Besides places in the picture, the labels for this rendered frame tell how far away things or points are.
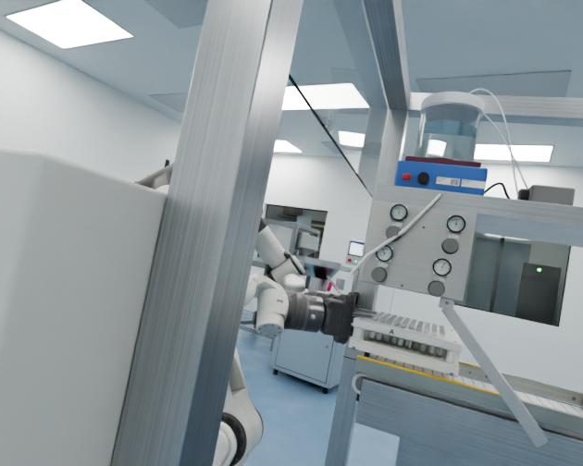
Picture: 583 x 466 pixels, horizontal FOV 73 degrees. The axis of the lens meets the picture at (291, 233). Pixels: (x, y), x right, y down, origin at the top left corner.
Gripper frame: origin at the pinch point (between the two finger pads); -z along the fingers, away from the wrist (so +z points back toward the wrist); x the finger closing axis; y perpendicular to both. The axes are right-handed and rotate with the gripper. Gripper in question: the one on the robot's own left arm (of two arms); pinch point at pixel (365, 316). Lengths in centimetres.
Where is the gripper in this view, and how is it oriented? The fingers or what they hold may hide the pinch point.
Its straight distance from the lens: 116.2
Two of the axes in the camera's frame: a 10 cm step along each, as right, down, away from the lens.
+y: -4.6, -1.3, -8.8
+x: -1.7, 9.8, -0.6
